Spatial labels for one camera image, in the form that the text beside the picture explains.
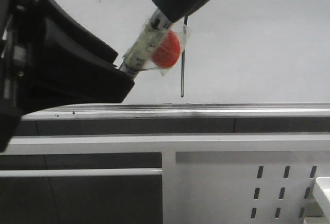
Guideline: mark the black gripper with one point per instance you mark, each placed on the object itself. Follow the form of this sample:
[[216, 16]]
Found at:
[[49, 60]]

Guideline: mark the red round magnet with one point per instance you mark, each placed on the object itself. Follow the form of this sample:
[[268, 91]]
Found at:
[[167, 54]]

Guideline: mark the white black whiteboard marker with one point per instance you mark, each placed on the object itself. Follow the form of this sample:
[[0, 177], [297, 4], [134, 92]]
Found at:
[[153, 32]]

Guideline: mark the white whiteboard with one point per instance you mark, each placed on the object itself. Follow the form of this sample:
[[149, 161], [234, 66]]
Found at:
[[239, 51]]

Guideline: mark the white plastic tray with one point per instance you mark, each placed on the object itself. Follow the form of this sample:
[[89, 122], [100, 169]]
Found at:
[[321, 194]]

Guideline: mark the aluminium whiteboard tray rail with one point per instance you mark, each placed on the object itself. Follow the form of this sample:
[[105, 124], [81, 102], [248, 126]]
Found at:
[[112, 111]]

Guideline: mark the white perforated metal frame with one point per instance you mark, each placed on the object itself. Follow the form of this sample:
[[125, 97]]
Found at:
[[225, 178]]

